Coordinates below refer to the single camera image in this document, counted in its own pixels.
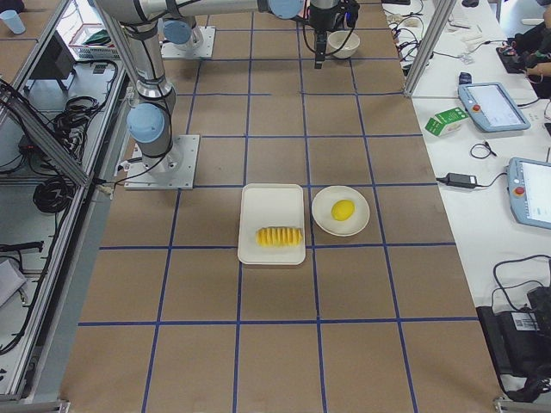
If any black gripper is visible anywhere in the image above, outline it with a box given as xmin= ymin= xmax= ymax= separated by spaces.
xmin=308 ymin=0 xmax=359 ymax=70

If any yellow ridged bread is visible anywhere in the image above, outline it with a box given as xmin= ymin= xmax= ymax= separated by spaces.
xmin=256 ymin=226 xmax=303 ymax=248

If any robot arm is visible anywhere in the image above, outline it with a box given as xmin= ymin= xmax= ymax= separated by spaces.
xmin=96 ymin=1 xmax=304 ymax=174
xmin=163 ymin=1 xmax=360 ymax=69

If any white round plate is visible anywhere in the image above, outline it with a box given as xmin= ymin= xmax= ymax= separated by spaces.
xmin=312 ymin=186 xmax=370 ymax=237

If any white bowl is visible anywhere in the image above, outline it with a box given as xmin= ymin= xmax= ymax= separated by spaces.
xmin=326 ymin=30 xmax=361 ymax=59

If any green white carton box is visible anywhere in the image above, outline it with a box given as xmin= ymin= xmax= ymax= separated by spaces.
xmin=424 ymin=107 xmax=468 ymax=137

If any yellow lemon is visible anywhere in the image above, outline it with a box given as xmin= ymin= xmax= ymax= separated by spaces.
xmin=331 ymin=199 xmax=356 ymax=222

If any white rectangular tray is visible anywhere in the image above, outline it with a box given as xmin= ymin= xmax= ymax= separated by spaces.
xmin=238 ymin=183 xmax=306 ymax=266

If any upper teach pendant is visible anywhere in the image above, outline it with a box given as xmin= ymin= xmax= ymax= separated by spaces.
xmin=457 ymin=83 xmax=531 ymax=133

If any teach pendant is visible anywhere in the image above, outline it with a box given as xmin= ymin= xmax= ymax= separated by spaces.
xmin=507 ymin=157 xmax=550 ymax=229
xmin=457 ymin=83 xmax=531 ymax=133

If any black power adapter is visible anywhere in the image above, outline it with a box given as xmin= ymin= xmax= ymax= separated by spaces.
xmin=446 ymin=173 xmax=478 ymax=188

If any lower teach pendant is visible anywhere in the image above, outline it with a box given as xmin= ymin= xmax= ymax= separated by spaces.
xmin=507 ymin=157 xmax=550 ymax=229

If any blue plastic cup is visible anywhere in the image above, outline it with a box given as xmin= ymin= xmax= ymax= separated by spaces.
xmin=0 ymin=9 xmax=26 ymax=34

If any black device on table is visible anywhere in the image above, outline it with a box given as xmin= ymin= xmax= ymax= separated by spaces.
xmin=476 ymin=287 xmax=550 ymax=403

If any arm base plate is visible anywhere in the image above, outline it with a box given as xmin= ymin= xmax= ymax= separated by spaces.
xmin=161 ymin=24 xmax=215 ymax=60
xmin=123 ymin=134 xmax=200 ymax=190

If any aluminium frame post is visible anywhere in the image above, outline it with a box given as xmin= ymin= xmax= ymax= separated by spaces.
xmin=404 ymin=0 xmax=455 ymax=97

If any white wire basket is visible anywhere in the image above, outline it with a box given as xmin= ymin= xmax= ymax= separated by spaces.
xmin=68 ymin=22 xmax=120 ymax=60

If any black cable bundle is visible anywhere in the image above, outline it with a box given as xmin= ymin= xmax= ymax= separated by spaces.
xmin=33 ymin=176 xmax=73 ymax=214

